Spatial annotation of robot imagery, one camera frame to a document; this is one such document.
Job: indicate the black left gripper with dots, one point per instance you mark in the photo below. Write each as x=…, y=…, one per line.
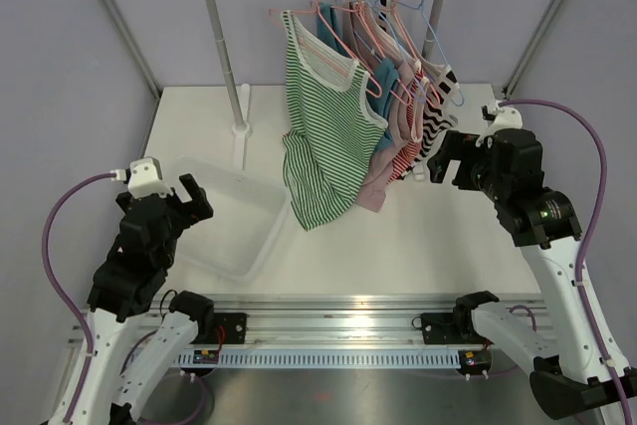
x=192, y=211

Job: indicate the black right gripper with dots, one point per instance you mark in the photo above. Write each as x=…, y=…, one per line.
x=458, y=146

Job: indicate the mauve pink tank top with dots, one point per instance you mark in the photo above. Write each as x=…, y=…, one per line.
x=371, y=195

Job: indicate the teal blue tank top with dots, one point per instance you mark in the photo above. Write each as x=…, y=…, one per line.
x=385, y=73

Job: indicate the green striped tank top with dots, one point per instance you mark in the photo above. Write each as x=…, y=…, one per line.
x=334, y=130

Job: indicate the blue wire hanger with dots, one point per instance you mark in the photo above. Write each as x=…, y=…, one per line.
x=394, y=26
x=431, y=19

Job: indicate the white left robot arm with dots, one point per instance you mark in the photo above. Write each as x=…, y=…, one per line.
x=104, y=387

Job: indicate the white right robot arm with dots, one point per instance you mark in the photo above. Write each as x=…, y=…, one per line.
x=582, y=369

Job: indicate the red striped tank top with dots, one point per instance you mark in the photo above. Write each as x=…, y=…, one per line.
x=406, y=120

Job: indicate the black white striped tank top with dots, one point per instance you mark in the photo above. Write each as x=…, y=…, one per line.
x=442, y=87

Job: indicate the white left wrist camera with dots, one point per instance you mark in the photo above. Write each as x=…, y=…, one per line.
x=143, y=178

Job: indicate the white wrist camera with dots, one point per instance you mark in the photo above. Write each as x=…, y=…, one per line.
x=498, y=118
x=143, y=178

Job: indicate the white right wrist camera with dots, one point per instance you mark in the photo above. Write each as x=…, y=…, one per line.
x=498, y=118

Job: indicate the white slotted cable duct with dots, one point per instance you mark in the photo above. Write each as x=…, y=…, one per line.
x=322, y=359

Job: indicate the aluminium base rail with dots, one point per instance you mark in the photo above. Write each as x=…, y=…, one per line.
x=332, y=321

